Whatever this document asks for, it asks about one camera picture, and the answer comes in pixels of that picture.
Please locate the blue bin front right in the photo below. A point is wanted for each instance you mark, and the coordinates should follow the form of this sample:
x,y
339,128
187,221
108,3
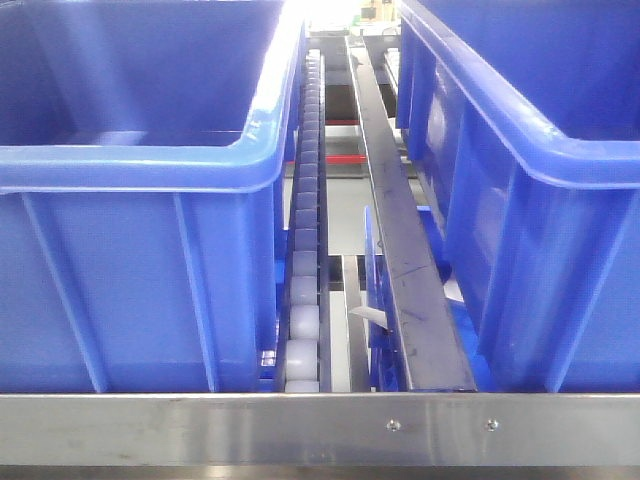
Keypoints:
x,y
522,121

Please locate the blue bin front middle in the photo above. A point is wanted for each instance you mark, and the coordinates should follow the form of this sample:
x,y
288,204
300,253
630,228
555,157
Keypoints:
x,y
142,146

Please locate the white roller track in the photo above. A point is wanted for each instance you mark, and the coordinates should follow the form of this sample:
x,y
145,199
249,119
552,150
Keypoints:
x,y
305,361

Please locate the steel front crossbar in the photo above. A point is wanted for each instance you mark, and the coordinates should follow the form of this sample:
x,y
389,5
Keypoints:
x,y
335,429

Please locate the steel divider rail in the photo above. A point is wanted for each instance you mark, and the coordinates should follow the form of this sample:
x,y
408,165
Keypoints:
x,y
426,349

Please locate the blue bin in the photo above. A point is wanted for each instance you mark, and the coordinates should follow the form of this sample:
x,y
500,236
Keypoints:
x,y
522,121
142,146

